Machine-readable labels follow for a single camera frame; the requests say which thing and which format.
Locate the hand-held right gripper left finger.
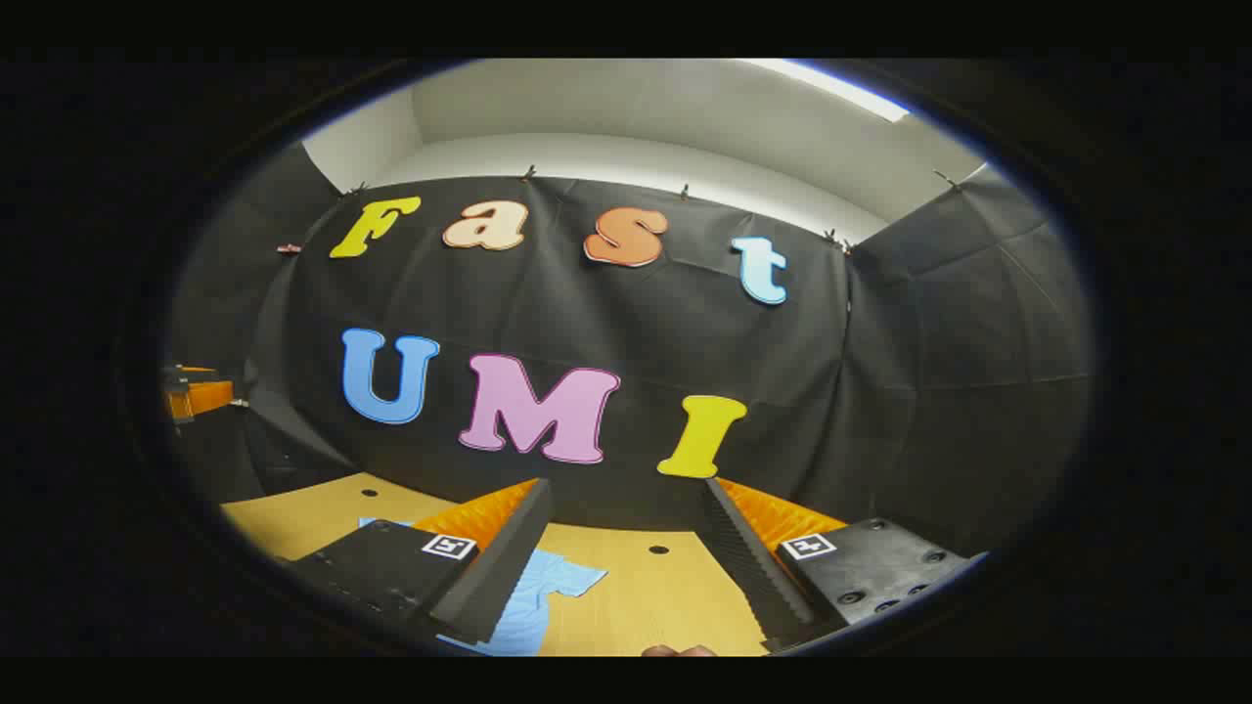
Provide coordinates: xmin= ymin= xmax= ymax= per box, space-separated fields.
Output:
xmin=279 ymin=477 xmax=555 ymax=646

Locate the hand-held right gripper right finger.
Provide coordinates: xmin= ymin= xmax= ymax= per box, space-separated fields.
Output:
xmin=694 ymin=476 xmax=991 ymax=654

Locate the light blue T-shirt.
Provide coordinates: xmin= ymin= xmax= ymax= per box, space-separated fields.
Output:
xmin=357 ymin=516 xmax=609 ymax=657

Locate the black backdrop cloth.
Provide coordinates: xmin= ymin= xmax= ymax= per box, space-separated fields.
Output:
xmin=166 ymin=142 xmax=1095 ymax=558

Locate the ceiling light strip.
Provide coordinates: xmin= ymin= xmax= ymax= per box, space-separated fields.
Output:
xmin=741 ymin=59 xmax=913 ymax=124

